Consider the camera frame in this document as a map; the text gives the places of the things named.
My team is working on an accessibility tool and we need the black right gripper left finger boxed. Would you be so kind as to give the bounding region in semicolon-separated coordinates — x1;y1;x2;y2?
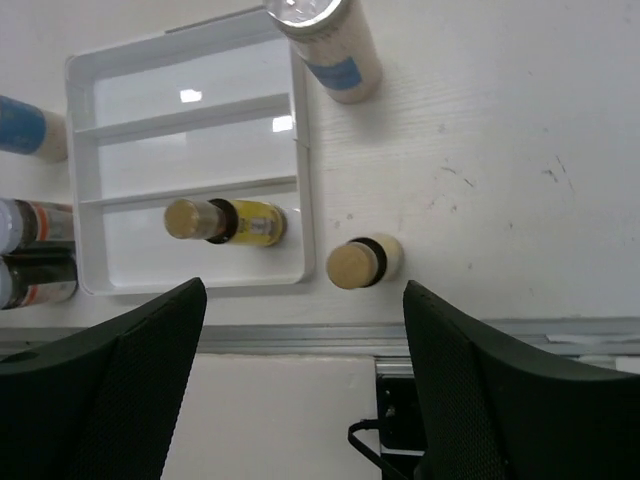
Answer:
1;278;207;479

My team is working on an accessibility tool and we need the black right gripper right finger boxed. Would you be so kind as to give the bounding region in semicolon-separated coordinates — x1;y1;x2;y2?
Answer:
403;281;639;479

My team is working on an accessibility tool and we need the yellow cork-top bottle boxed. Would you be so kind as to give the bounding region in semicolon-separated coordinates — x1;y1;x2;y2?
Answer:
326;234;404;290
164;198;287;247

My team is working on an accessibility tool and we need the silver-lid shaker bottle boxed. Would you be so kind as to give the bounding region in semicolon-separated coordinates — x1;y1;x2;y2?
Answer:
263;0;383;104
0;96;68;162

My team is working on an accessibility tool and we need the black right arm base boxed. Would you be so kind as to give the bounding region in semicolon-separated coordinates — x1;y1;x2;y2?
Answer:
347;358;434;479

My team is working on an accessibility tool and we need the front white-lid spice jar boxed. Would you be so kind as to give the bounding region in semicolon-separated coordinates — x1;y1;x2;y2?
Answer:
1;255;78;310

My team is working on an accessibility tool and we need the white-lid spice jar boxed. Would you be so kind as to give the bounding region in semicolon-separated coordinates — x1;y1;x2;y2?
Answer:
1;198;75;254
1;255;78;310

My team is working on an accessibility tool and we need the rear white-lid spice jar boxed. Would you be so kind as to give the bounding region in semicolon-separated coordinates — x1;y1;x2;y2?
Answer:
1;198;75;254

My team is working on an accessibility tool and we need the white divided plastic tray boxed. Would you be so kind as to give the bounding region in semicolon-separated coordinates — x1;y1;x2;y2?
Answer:
65;7;315;296

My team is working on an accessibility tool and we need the aluminium table edge rail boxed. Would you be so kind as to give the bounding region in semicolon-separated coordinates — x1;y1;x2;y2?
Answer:
0;319;640;362

